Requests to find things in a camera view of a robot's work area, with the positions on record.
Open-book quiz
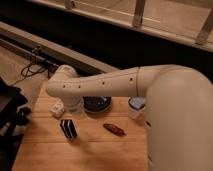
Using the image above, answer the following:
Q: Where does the blue sponge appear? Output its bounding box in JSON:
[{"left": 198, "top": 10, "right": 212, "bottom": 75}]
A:
[{"left": 128, "top": 97, "right": 145, "bottom": 110}]

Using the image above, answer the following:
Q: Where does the white cup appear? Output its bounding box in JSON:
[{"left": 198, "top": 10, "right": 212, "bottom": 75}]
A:
[{"left": 128, "top": 103, "right": 145, "bottom": 120}]

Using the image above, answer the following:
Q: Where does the black equipment on left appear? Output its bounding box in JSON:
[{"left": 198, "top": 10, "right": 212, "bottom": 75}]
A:
[{"left": 0, "top": 77, "right": 31, "bottom": 171}]

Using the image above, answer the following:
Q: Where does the brown chocolate bar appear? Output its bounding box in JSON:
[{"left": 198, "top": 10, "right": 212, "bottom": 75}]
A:
[{"left": 103, "top": 123, "right": 125, "bottom": 136}]

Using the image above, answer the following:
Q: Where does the white tube package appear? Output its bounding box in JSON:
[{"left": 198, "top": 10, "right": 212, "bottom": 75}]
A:
[{"left": 50, "top": 102, "right": 65, "bottom": 118}]

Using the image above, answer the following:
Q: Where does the black cable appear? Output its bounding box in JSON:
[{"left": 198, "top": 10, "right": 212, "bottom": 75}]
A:
[{"left": 9, "top": 46, "right": 54, "bottom": 87}]

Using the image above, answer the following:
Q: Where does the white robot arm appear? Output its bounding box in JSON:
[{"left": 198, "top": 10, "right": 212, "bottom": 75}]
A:
[{"left": 46, "top": 65, "right": 213, "bottom": 171}]

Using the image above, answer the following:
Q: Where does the black and white striped eraser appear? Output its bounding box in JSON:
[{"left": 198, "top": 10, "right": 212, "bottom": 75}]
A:
[{"left": 60, "top": 119, "right": 77, "bottom": 138}]

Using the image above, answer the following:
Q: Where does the dark blue bowl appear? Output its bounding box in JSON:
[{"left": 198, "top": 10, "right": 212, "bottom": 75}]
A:
[{"left": 83, "top": 96, "right": 111, "bottom": 113}]

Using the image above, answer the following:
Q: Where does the translucent gripper tool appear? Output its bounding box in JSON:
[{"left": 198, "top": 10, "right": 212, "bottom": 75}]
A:
[{"left": 65, "top": 98, "right": 83, "bottom": 116}]

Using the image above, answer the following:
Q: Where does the wooden board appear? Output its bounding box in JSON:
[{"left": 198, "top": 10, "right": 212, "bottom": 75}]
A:
[{"left": 12, "top": 90, "right": 148, "bottom": 171}]

